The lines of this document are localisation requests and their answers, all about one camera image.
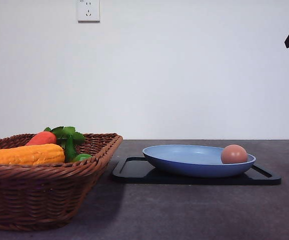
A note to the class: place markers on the brown egg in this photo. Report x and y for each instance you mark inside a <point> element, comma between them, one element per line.
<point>233,153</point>

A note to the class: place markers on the light blue plate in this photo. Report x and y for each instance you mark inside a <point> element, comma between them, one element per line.
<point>194,161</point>

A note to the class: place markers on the brown wicker basket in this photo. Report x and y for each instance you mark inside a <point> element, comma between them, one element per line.
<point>50,196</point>

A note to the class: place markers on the black tray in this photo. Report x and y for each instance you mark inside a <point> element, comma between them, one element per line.
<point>135,171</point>

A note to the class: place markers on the green plastic pepper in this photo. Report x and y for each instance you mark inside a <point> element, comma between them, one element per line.
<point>70,153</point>

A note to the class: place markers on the orange plastic carrot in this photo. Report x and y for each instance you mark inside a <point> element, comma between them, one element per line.
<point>57,136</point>

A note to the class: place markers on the yellow plastic corn cob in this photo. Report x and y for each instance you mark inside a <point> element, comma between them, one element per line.
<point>33,155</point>

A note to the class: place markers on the white wall socket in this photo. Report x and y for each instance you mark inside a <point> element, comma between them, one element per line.
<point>88,11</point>

